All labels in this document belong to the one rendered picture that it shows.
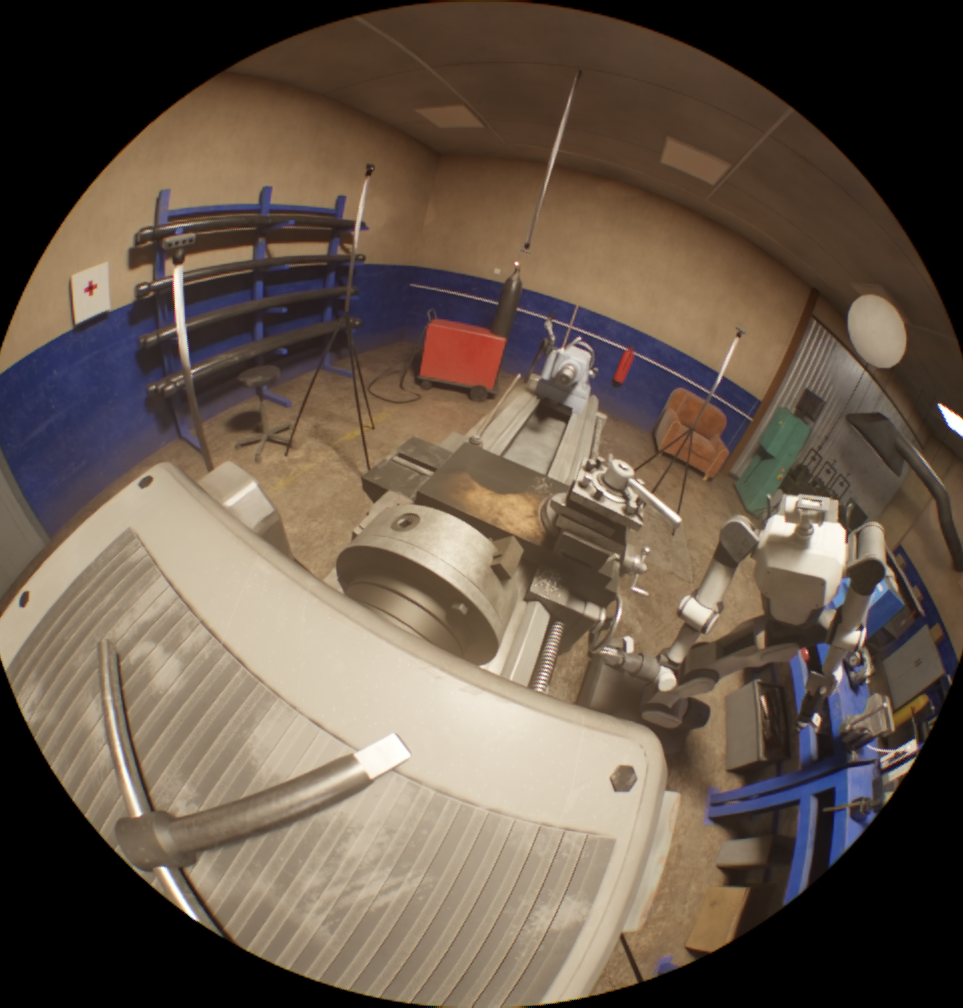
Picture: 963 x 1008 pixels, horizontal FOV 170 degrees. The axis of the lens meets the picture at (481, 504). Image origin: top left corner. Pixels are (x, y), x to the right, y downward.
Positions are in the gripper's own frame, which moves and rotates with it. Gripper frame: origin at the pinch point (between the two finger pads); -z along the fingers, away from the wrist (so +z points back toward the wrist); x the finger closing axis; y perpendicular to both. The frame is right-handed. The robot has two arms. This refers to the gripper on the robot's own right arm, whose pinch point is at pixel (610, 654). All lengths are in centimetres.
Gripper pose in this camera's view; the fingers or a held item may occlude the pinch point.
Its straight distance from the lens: 112.9
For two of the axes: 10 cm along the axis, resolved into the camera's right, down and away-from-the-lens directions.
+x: -1.1, -1.1, -9.9
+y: -4.1, 9.1, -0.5
